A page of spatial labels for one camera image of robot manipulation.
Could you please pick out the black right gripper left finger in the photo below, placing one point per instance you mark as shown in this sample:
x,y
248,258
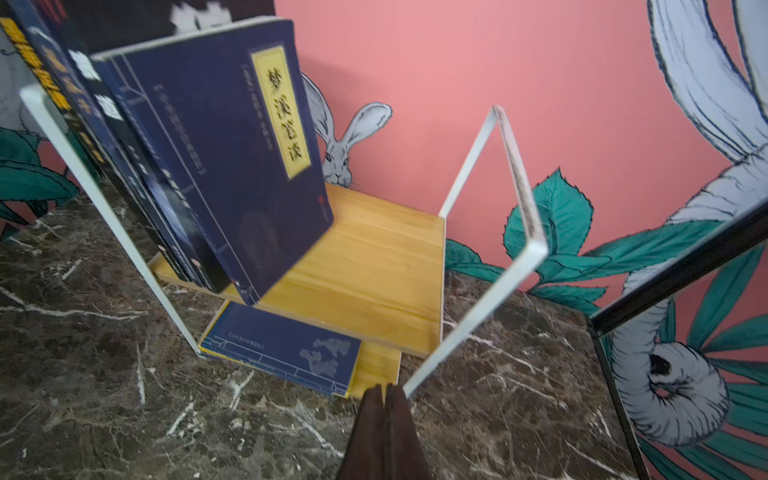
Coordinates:
x,y
363,457

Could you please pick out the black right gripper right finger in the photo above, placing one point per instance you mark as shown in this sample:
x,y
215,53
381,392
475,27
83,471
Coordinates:
x,y
403,455

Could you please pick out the dark blue book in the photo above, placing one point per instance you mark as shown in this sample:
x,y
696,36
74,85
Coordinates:
x,y
226,112
305,354

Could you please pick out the black book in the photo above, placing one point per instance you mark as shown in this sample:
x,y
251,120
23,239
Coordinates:
x,y
88,27
75,129

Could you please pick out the dark book with portrait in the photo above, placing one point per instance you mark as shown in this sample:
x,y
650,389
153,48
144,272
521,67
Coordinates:
x,y
100,119

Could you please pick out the black book standing on shelf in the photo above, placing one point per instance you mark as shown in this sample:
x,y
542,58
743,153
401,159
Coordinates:
x,y
75,129

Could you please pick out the wooden shelf with white frame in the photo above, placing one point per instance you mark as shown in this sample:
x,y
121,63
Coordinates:
x,y
378,274

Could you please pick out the black right frame post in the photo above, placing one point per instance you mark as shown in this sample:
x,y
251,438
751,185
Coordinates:
x,y
685,358

